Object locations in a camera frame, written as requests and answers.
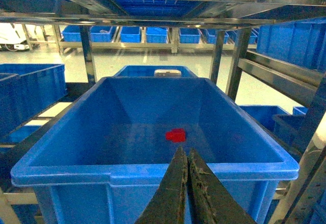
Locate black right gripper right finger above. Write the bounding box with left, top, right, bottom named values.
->
left=187, top=149, right=255, bottom=223

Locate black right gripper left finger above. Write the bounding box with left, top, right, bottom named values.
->
left=135, top=147, right=188, bottom=223

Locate red toy block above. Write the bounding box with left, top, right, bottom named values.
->
left=165, top=128, right=186, bottom=143

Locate large blue plastic bin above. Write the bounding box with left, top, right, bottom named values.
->
left=11, top=76, right=300, bottom=223

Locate white object in rear bin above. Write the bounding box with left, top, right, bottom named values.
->
left=154, top=69, right=182, bottom=77

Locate blue bin on left shelf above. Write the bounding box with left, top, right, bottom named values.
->
left=1, top=64, right=67, bottom=137

